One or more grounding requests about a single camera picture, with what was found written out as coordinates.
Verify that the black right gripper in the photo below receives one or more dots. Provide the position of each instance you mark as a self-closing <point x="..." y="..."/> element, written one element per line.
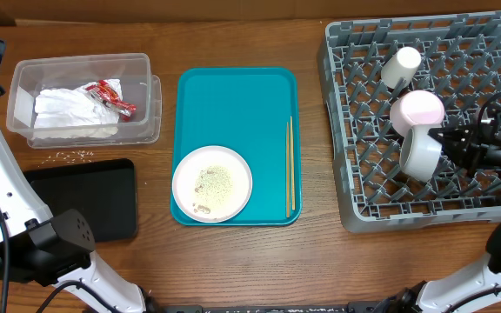
<point x="471" y="146"/>

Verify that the grey small saucer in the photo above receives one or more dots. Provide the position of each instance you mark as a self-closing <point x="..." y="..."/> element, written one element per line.
<point x="420" y="153"/>

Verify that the pink plastic bowl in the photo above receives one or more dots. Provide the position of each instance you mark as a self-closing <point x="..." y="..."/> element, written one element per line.
<point x="416" y="107"/>

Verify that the pale green cup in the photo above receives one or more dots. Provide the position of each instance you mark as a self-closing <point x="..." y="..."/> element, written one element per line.
<point x="403" y="64"/>

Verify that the white napkin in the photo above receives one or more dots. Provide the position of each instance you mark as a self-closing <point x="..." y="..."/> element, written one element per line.
<point x="103" y="112"/>
<point x="63" y="113"/>

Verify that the red snack wrapper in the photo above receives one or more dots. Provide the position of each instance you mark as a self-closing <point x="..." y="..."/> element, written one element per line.
<point x="103" y="93"/>

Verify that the wooden chopstick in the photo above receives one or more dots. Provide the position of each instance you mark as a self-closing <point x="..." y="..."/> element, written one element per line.
<point x="292" y="165"/>
<point x="287" y="171"/>

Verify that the large white plate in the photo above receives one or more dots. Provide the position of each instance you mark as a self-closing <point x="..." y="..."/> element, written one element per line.
<point x="212" y="184"/>

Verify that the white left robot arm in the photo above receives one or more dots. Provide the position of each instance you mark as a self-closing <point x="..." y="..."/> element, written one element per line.
<point x="60" y="251"/>

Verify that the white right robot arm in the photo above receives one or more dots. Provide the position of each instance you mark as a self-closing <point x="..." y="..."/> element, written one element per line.
<point x="475" y="286"/>

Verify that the clear plastic waste bin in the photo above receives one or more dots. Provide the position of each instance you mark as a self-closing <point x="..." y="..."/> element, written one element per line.
<point x="139" y="86"/>

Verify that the grey dishwasher rack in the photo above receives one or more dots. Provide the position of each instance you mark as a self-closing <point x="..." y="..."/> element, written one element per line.
<point x="461" y="64"/>

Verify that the scattered rice grains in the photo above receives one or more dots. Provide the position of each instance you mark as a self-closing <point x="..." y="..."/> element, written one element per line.
<point x="70" y="157"/>

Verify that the black plastic tray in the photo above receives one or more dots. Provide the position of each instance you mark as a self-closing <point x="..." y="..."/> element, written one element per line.
<point x="104" y="192"/>

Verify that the teal plastic serving tray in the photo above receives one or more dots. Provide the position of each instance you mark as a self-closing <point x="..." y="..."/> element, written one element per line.
<point x="246" y="110"/>

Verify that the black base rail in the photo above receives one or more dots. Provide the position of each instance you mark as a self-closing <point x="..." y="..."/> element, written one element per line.
<point x="352" y="307"/>

